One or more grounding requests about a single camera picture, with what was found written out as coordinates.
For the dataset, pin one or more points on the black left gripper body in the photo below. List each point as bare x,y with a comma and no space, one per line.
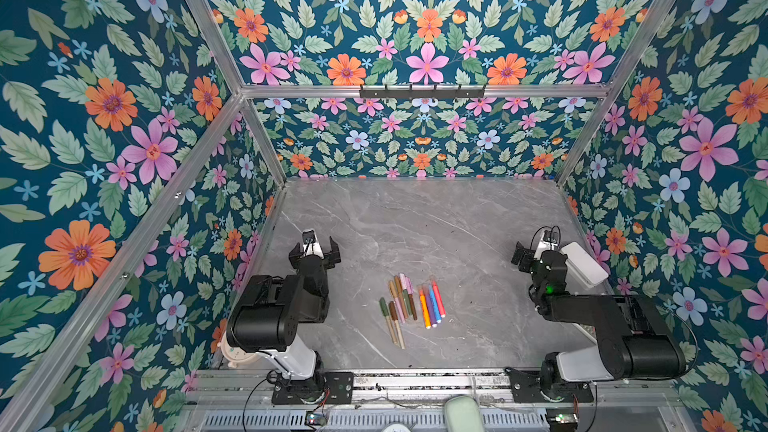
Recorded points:
315,258

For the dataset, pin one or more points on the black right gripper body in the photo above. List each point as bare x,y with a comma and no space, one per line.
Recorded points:
524,256

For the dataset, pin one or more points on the pink highlighter marker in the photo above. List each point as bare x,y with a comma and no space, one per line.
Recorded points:
436,289

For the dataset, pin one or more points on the purple marker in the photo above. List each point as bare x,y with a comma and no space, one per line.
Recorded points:
429,306

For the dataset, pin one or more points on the blue marker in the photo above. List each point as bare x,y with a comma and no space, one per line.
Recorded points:
434,302

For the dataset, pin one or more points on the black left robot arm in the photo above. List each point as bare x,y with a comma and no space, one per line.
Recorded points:
265,320

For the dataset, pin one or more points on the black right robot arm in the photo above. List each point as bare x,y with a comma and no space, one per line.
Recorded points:
632,339

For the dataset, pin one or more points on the green cap beige pen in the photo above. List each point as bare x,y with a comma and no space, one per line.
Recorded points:
383,304

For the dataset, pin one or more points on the tan cap pink pen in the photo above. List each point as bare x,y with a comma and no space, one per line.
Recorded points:
398,308

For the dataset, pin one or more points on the pink cap green pen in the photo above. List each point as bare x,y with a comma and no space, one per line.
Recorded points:
408,299

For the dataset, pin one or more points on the brown cap beige pen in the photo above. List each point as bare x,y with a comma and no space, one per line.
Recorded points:
396,324

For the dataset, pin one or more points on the white rectangular box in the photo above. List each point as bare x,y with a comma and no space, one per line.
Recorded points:
582,268

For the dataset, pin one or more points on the orange marker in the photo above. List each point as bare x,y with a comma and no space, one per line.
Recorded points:
424,307

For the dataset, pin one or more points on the beige round alarm clock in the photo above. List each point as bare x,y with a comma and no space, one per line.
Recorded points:
235,356

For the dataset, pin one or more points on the pale green rounded object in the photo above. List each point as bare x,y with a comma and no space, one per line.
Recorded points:
463,414

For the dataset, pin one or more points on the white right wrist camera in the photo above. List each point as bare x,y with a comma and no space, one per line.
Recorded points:
549,240

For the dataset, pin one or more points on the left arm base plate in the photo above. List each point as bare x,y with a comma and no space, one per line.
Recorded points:
334,388

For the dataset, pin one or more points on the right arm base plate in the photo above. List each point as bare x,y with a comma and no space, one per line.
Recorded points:
528,386

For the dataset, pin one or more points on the black wall hook rail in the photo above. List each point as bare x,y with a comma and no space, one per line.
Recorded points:
409,92

